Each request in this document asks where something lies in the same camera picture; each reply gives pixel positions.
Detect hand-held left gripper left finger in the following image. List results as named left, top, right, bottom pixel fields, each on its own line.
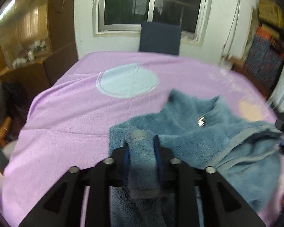
left=18, top=144, right=131, bottom=227

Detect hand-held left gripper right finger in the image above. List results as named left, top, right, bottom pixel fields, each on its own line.
left=153, top=136, right=267, bottom=227

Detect wooden glass-door cabinet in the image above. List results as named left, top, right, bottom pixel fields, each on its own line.
left=0, top=0, right=79, bottom=93

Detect blue fleece jacket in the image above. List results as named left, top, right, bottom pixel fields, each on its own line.
left=108, top=89, right=284, bottom=227

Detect pink printed blanket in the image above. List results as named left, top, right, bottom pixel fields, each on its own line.
left=0, top=51, right=284, bottom=227

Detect crumpled white cloth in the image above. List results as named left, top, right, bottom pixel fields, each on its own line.
left=12, top=57, right=26, bottom=68

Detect wooden armchair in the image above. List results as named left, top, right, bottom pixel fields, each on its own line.
left=0, top=116, right=13, bottom=147

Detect dark blue chair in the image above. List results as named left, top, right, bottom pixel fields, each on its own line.
left=139, top=21, right=182, bottom=56

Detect sliding glass window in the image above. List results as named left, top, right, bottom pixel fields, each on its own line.
left=93, top=0, right=215, bottom=44

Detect dark clothes on stool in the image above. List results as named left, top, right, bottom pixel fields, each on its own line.
left=1, top=82, right=29, bottom=123

